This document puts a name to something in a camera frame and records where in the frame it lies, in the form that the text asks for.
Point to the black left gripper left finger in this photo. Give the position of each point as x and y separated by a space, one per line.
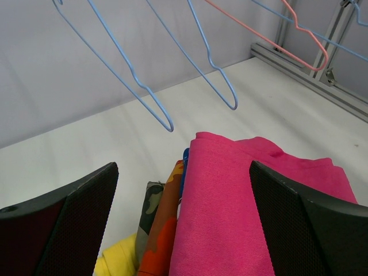
59 232

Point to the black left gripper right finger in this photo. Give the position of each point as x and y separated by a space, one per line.
308 232

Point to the orange camouflage trousers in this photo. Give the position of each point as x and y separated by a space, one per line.
157 253

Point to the grey yellow camouflage trousers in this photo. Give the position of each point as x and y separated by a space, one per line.
153 194

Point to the blue white patterned trousers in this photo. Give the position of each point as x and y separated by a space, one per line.
185 162

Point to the pink wire hanger blue trousers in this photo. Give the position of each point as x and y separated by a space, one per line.
298 44

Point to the light blue hanger magenta trousers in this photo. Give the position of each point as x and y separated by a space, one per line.
339 26

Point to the light blue hanger orange trousers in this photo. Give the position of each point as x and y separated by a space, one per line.
208 53

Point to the right aluminium frame posts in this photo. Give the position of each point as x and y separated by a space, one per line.
344 81

